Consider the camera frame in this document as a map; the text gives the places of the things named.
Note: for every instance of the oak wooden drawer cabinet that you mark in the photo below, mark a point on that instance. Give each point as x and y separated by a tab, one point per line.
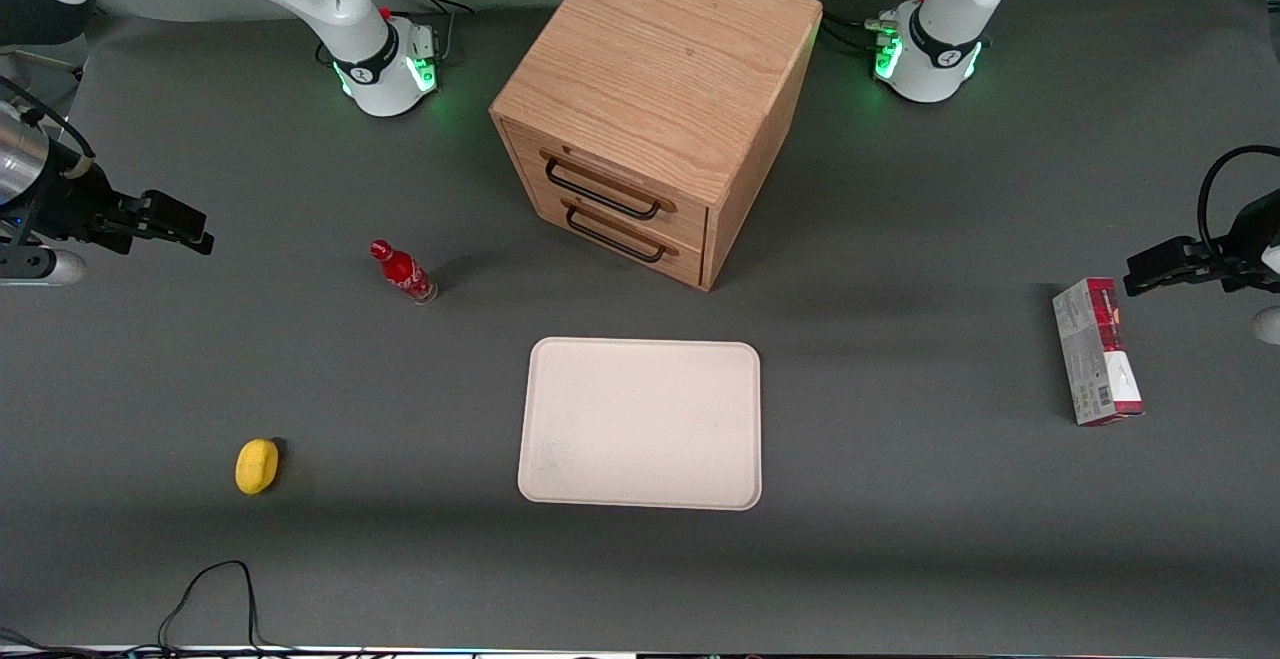
660	59

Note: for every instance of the beige plastic tray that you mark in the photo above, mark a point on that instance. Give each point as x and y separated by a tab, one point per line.
640	424

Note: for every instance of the red and white carton box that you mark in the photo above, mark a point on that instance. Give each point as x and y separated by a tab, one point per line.
1095	354

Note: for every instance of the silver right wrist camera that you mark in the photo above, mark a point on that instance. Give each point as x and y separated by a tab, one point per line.
40	267

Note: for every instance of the yellow lemon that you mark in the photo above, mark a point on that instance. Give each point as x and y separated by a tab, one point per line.
256	466

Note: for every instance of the red cola bottle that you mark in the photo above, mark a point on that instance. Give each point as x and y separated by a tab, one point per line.
403	273

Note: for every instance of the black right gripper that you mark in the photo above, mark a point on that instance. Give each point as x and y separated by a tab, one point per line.
68	207

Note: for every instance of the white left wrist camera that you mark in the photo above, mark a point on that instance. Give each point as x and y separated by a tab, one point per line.
1271	324

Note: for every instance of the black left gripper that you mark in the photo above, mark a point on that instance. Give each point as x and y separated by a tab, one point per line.
1243	251

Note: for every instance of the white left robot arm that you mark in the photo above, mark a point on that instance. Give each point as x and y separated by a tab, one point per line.
945	49

